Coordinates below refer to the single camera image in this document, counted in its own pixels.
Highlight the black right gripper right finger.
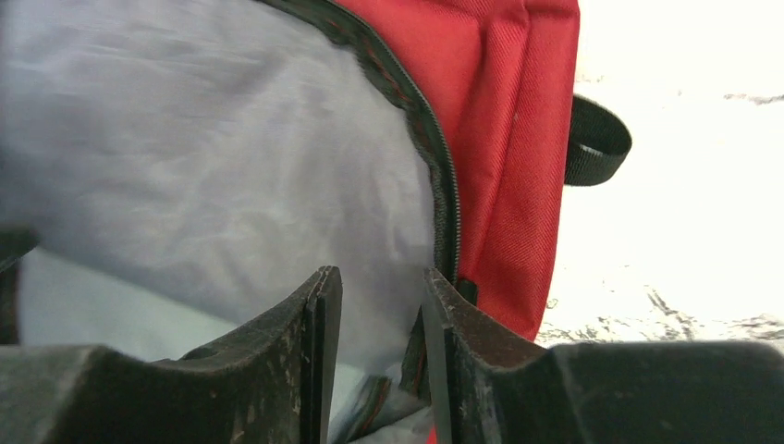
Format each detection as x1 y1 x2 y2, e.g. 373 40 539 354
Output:
423 269 783 443

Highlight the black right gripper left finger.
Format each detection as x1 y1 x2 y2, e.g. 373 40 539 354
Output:
1 266 342 443

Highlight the red backpack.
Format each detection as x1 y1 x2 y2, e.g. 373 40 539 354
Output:
0 0 633 444

